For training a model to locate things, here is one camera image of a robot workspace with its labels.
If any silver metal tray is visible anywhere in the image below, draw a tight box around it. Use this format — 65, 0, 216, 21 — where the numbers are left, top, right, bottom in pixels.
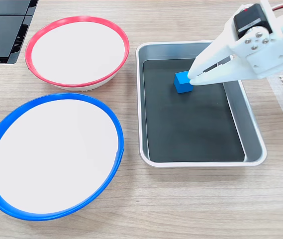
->
135, 40, 268, 168

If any white dish blue rim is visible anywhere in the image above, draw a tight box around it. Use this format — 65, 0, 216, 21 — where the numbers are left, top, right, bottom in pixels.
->
0, 93, 125, 222

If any black tray liner mat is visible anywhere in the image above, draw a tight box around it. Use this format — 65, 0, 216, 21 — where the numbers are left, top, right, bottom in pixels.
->
142, 58, 246, 163

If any blue block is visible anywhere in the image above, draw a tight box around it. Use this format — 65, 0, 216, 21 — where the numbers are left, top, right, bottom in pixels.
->
173, 70, 194, 94

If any white dish red rim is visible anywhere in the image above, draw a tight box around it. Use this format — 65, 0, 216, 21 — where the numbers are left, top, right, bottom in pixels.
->
24, 15, 130, 91

